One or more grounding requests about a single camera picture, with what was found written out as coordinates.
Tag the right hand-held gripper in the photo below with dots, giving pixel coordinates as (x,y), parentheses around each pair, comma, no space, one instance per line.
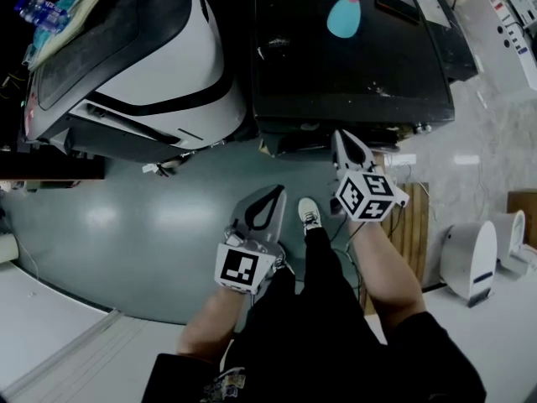
(356,195)

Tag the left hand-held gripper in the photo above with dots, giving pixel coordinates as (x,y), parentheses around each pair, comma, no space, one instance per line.
(237,267)

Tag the person's right forearm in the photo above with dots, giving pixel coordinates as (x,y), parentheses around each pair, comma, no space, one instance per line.
(390,284)

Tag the person's left forearm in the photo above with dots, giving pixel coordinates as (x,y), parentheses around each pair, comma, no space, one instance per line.
(210,326)

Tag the person's white left shoe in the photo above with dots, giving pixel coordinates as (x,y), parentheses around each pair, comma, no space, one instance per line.
(287,263)

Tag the person's white shoe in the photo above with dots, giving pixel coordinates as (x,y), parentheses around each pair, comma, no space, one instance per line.
(309,212)
(287,263)

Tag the person's white right shoe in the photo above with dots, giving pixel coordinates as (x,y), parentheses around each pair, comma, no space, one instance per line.
(309,212)

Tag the white power strip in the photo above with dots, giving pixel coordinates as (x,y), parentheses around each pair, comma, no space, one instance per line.
(402,195)

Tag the black washing machine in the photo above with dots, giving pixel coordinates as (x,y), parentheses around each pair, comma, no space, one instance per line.
(314,65)

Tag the person's black clothing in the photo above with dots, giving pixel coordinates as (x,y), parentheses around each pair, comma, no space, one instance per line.
(319,351)

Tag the light blue bottle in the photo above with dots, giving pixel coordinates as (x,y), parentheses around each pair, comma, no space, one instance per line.
(344,15)

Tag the black side table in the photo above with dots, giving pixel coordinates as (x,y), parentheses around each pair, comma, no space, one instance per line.
(455,53)

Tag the rounded white appliance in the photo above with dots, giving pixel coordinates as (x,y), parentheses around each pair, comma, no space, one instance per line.
(467,258)

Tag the black phone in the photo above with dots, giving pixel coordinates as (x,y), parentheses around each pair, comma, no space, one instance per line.
(397,7)

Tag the long white cabinet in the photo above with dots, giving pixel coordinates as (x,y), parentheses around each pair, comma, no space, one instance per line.
(499,61)

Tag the brown wooden crate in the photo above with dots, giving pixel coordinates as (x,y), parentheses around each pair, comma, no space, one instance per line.
(526,202)

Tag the large white and black machine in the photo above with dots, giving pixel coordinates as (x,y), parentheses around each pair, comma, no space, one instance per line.
(168,65)

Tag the white toilet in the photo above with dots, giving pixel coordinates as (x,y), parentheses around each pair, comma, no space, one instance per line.
(516,246)

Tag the wooden shelf unit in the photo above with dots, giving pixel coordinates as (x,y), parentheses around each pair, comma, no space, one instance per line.
(50,168)

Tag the white round container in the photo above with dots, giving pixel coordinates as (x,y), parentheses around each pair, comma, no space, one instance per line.
(7,249)

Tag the white cloth gloves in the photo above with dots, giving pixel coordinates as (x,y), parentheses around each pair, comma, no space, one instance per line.
(88,6)

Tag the clear plastic water bottle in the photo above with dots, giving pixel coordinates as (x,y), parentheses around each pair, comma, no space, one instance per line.
(42,14)

